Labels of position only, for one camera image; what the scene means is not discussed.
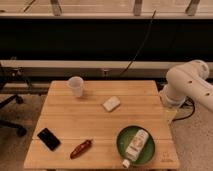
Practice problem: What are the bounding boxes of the white sponge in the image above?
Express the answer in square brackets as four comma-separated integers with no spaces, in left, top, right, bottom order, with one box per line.
[102,96,121,112]

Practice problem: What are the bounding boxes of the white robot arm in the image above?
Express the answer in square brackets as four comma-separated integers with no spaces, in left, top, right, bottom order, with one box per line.
[159,60,213,124]

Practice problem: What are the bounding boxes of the white lotion bottle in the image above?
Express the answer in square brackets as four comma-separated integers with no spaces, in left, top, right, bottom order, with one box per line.
[122,129,149,168]

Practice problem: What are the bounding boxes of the green round plate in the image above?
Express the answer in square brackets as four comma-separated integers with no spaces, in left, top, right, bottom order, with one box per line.
[116,125,155,168]

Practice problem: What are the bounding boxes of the black smartphone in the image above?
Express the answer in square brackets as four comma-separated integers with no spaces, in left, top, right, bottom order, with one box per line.
[37,128,61,151]

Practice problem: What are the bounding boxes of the black office chair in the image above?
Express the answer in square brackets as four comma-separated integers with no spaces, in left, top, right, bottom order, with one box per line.
[0,64,27,137]

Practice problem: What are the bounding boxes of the black floor cable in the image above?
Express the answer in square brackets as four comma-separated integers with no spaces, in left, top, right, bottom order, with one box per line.
[173,97,196,122]

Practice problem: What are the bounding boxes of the black hanging cable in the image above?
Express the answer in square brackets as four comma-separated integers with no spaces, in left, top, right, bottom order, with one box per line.
[119,9,158,77]

